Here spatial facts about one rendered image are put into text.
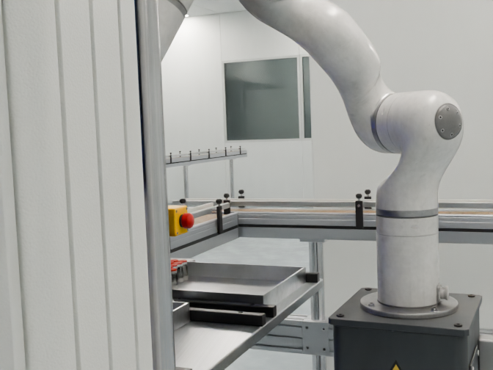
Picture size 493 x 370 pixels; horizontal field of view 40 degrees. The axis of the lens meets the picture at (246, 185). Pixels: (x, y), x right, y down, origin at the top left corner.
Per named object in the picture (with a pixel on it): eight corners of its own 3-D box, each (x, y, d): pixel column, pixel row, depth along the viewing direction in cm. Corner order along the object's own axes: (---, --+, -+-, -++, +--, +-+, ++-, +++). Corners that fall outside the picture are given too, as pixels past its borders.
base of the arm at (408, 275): (464, 297, 139) (462, 208, 138) (451, 323, 122) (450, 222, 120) (373, 291, 147) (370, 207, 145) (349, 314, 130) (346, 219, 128)
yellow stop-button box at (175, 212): (151, 236, 173) (150, 208, 173) (165, 231, 180) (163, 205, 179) (177, 236, 170) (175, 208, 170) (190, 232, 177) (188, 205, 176)
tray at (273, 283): (110, 302, 139) (108, 285, 138) (171, 274, 162) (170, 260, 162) (263, 313, 125) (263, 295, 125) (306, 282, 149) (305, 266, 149)
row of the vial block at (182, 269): (140, 297, 140) (139, 276, 140) (181, 278, 157) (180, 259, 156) (150, 298, 139) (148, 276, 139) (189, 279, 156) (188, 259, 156)
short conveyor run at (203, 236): (140, 282, 173) (137, 221, 172) (90, 279, 179) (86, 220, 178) (243, 238, 236) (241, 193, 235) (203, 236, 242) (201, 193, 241)
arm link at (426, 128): (410, 208, 141) (408, 93, 139) (477, 217, 124) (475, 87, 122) (363, 213, 136) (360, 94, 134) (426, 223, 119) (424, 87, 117)
